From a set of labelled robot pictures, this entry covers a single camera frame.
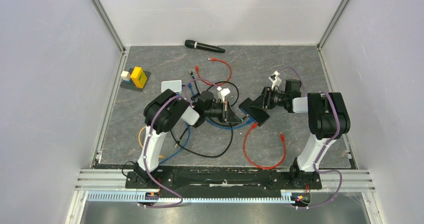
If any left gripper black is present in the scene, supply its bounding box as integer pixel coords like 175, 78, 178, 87
204, 100, 241, 123

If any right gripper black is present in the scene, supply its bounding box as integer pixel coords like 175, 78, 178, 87
250, 88, 288, 110

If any long black cable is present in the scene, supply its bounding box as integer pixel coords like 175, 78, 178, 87
169, 123, 235, 159

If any white network switch box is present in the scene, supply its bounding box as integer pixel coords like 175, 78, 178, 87
161, 80, 183, 94

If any yellow ethernet cable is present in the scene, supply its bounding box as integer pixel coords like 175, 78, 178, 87
137, 126, 166, 159

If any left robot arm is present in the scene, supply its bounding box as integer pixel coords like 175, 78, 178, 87
134, 87, 242, 188

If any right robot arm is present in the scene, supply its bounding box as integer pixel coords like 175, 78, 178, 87
249, 79, 351, 188

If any black microphone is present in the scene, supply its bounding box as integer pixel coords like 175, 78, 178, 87
184, 40, 225, 53

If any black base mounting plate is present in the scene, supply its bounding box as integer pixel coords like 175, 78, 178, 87
125, 166, 323, 198

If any yellow toy brick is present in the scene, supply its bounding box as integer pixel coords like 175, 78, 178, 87
130, 67, 148, 89

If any cream toy brick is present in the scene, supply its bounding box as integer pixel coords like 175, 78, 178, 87
120, 71, 131, 82

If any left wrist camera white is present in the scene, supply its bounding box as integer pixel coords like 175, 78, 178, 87
217, 86, 231, 103

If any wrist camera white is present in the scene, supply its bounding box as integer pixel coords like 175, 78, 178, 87
217, 86, 231, 103
268, 71, 282, 91

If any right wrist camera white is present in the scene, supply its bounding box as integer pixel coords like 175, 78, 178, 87
268, 71, 282, 91

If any red cable loop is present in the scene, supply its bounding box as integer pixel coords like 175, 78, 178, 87
194, 58, 233, 87

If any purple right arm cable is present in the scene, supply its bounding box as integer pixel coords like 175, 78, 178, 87
276, 66, 343, 210

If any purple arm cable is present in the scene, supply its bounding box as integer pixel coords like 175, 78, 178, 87
276, 66, 343, 210
143, 78, 223, 209

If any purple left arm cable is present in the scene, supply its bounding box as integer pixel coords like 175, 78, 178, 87
143, 78, 223, 209

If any white cable duct strip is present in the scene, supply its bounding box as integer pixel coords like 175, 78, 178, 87
87, 190, 295, 204

